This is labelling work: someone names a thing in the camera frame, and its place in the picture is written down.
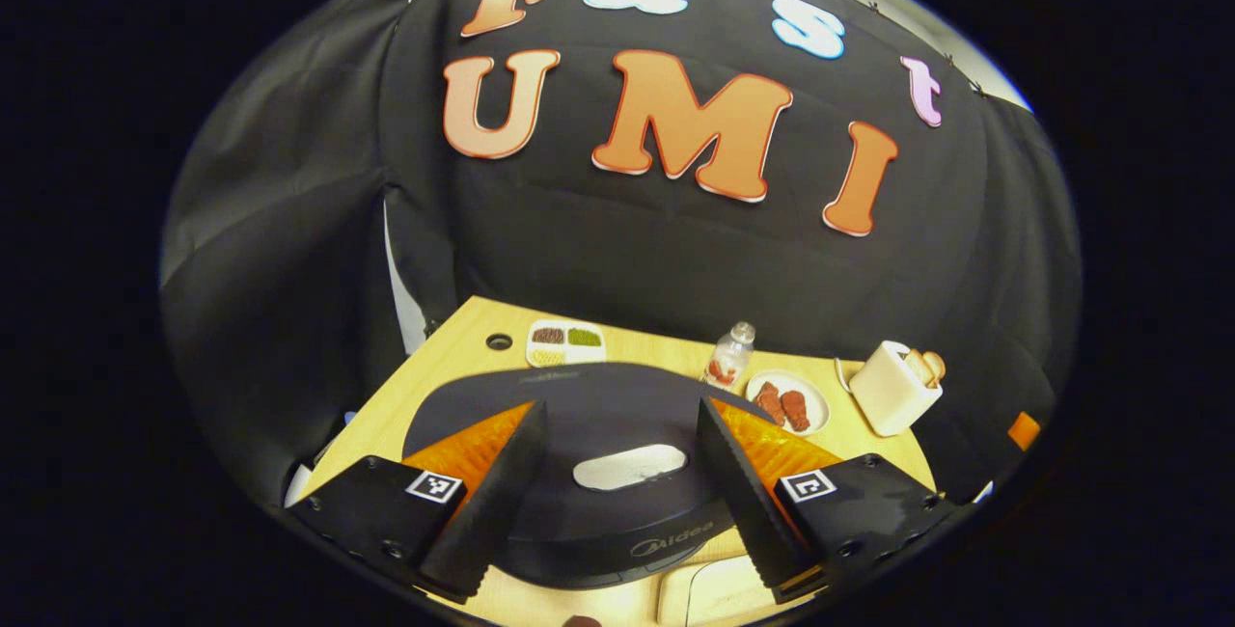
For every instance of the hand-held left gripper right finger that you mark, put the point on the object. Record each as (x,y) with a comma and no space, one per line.
(743,502)

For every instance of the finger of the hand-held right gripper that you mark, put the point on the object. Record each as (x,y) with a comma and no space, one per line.
(1025,430)

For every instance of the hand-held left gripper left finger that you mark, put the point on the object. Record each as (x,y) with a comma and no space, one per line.
(502,502)

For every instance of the dark rice cooker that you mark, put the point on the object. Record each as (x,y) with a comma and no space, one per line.
(617,415)

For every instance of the brown meat piece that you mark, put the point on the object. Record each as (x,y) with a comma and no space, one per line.
(769,402)
(795,409)

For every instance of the toast bread slice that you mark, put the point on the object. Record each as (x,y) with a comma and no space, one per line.
(936,365)
(917,367)

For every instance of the white round plate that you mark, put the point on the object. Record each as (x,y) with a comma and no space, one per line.
(818,400)

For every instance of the white toaster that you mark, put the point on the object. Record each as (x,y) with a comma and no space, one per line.
(892,395)

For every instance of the clear plastic bottle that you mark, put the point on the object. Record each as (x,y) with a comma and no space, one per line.
(728,357)

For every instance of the black table grommet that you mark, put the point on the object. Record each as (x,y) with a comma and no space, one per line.
(499,341)

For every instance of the white divided dish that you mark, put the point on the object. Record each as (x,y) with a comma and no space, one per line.
(564,349)

